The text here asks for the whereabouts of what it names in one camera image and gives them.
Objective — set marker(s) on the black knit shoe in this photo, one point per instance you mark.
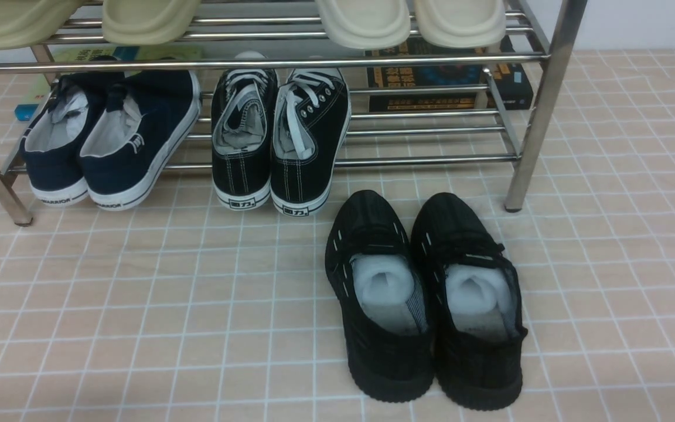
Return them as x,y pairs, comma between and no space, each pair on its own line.
476,304
384,306

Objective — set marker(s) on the metal shoe rack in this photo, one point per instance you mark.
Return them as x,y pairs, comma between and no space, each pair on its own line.
553,55

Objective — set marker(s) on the black canvas sneaker right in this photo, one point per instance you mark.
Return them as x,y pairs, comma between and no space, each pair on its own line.
311,120

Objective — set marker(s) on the black canvas sneaker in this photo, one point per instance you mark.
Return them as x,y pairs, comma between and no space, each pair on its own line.
242,122
311,120

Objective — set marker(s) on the black canvas sneaker left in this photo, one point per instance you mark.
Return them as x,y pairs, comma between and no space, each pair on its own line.
242,122

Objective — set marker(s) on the cream slipper left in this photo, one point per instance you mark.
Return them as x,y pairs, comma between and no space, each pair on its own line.
365,25

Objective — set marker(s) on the cream slipper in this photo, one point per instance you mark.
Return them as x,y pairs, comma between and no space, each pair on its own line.
461,24
365,25

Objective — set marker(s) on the navy sneaker right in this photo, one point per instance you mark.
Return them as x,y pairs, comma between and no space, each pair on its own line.
146,117

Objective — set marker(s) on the navy sneaker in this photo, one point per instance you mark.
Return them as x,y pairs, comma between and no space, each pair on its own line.
146,117
50,146

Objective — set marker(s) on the cream slipper right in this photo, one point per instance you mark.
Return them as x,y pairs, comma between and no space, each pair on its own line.
461,24

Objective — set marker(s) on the olive slipper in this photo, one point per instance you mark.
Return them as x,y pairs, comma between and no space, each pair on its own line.
27,23
141,23

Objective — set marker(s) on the navy sneaker left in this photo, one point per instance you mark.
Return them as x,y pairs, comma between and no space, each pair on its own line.
50,146

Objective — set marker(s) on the olive slipper far left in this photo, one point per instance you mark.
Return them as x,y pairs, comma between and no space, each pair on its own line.
27,23

